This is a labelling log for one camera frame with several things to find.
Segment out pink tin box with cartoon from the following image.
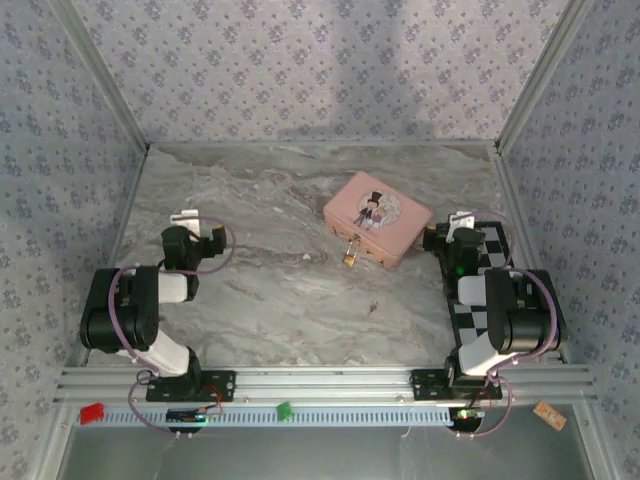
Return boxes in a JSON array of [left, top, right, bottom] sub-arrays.
[[322, 171, 434, 272]]

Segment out black white checkerboard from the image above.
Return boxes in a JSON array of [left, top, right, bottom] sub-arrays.
[[437, 222, 521, 361]]

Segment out right circuit board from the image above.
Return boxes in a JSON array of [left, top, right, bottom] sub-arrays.
[[449, 407, 486, 433]]

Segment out circuit board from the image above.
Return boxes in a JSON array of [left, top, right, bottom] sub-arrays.
[[166, 407, 207, 434], [449, 407, 486, 433]]

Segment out left circuit board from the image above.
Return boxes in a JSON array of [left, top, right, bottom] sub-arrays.
[[166, 407, 207, 434]]

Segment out orange tag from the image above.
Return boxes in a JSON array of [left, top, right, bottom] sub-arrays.
[[532, 399, 568, 430]]

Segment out red tag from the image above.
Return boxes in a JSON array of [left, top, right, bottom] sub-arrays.
[[79, 401, 107, 425]]

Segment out grey metal panel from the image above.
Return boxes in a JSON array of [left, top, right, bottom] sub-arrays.
[[64, 427, 596, 480]]

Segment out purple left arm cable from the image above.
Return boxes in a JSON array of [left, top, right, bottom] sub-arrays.
[[108, 214, 237, 441]]

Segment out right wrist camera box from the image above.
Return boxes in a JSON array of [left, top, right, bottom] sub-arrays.
[[446, 211, 475, 244]]

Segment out aluminium side rail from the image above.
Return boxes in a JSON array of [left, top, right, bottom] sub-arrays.
[[64, 147, 149, 366], [492, 149, 571, 364]]

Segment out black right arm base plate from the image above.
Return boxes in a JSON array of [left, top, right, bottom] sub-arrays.
[[409, 368, 503, 401]]

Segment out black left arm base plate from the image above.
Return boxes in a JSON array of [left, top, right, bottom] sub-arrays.
[[145, 369, 237, 404]]

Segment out aluminium mounting rail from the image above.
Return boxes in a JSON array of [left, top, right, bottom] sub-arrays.
[[52, 364, 599, 404]]

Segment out slotted grey cable duct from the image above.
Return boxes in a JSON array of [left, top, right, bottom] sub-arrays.
[[74, 405, 456, 428]]

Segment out aluminium frame post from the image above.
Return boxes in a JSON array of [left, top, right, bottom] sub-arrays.
[[52, 0, 151, 151], [494, 0, 596, 154]]

